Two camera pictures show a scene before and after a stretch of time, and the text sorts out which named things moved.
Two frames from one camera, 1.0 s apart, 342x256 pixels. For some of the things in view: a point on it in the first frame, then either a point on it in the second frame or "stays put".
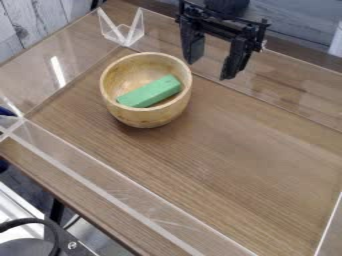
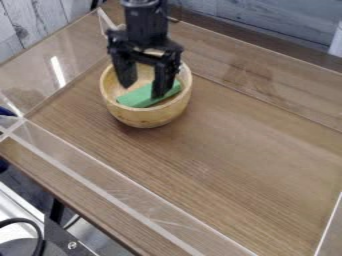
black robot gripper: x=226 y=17 -> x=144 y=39
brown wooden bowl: x=130 y=72 stays put
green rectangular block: x=151 y=93 stays put
